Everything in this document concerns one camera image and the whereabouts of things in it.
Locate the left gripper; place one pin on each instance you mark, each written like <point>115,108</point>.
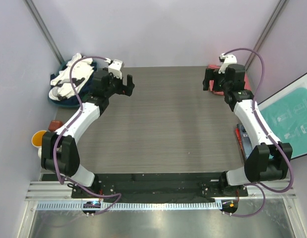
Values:
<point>123,89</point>

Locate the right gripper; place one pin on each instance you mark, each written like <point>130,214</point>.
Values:
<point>212,74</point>

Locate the pink t-shirt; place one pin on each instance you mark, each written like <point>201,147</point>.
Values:
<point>214,91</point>

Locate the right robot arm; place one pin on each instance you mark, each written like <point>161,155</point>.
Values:
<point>270,158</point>

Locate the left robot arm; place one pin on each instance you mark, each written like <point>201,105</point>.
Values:
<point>60,147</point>

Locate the red book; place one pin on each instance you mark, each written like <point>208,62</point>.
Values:
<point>238,136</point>

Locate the white t-shirt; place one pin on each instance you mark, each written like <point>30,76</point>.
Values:
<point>61,85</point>

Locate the teal laundry basket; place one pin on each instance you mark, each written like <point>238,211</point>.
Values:
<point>71,102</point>

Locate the blue patterned book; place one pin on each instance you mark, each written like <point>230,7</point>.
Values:
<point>247,146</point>

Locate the small red box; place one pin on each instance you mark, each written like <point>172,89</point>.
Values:
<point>54,125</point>

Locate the teal instruction board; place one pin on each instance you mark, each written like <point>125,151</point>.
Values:
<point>286,114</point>

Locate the white mug orange inside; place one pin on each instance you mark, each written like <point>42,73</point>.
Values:
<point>37,141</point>

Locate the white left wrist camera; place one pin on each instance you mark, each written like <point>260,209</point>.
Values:
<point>115,68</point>

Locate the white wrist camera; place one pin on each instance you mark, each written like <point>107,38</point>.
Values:
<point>115,68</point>
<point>226,60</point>

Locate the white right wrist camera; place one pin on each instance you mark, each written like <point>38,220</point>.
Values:
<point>226,60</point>

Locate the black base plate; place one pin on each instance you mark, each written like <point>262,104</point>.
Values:
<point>158,186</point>

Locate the right aluminium corner post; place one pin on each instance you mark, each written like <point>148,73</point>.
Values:
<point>270,23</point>

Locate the aluminium corner post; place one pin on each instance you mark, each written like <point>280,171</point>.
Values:
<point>44,30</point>
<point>270,23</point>

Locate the left aluminium corner post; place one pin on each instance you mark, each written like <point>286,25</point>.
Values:
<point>44,30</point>

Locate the aluminium front rail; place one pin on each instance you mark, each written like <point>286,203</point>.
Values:
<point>50,195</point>

